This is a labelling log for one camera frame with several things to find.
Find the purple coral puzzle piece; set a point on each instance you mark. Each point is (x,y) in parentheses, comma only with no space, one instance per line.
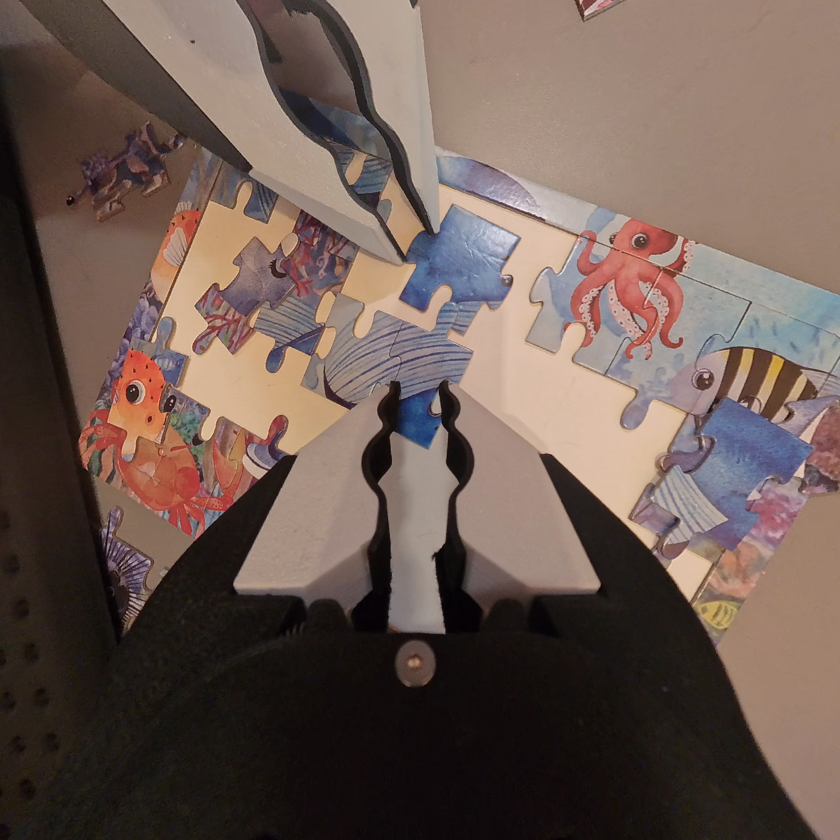
(131,170)

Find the mottled blue puzzle piece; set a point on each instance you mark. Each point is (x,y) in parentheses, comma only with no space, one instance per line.
(748,453)

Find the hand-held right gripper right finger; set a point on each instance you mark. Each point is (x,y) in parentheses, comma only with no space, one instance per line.
(525,525)

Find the striped fish puzzle piece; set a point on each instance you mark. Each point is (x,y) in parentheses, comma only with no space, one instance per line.
(715,377)

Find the dark blue red coral piece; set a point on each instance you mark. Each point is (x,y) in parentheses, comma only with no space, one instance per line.
(321,256)

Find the light blue striped puzzle piece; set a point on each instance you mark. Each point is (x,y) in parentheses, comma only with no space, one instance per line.
(682,508)

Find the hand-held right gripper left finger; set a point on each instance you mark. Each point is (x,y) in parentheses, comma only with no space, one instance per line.
(308,525)

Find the octopus arms puzzle piece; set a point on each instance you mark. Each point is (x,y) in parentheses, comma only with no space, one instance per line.
(709,308)

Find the blue striped whale puzzle piece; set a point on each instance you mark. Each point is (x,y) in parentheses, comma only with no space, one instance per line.
(433,354)

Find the striped piece with dark triangle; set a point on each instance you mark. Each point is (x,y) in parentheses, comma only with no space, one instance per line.
(289,328)

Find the pale striped whale puzzle piece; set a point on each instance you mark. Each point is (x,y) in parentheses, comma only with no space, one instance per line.
(354,361)

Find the black perforated panel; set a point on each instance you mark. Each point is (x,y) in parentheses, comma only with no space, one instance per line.
(39,590)

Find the joined crab pufferfish puzzle pieces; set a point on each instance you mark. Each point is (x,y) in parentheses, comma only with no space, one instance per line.
(157,479)

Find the striped puzzle piece with notch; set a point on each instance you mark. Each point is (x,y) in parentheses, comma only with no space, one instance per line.
(371,174)

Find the dark blue whale eye piece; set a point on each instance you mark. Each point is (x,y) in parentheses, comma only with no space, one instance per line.
(459,262)

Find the purple blue puzzle piece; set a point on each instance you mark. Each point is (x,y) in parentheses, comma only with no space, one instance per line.
(256,282)

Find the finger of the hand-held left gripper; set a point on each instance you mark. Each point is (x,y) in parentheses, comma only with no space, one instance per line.
(216,85)
(400,79)

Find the grey purple puzzle piece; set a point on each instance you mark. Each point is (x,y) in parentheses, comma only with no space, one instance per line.
(817,420)

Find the dark blue puzzle piece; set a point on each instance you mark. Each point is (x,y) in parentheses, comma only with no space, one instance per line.
(420,423)

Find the octopus body puzzle piece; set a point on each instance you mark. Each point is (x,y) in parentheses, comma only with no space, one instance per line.
(558,295)

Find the purple fan puzzle piece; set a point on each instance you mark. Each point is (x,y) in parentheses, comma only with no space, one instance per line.
(128,564)

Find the ocean print puzzle tray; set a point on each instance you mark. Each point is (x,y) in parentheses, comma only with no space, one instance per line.
(577,420)

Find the red coral teal puzzle piece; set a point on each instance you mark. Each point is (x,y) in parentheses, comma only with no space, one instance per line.
(223,328)

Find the puzzle piece with peeling paper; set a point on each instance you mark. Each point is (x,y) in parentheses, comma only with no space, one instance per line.
(600,6)

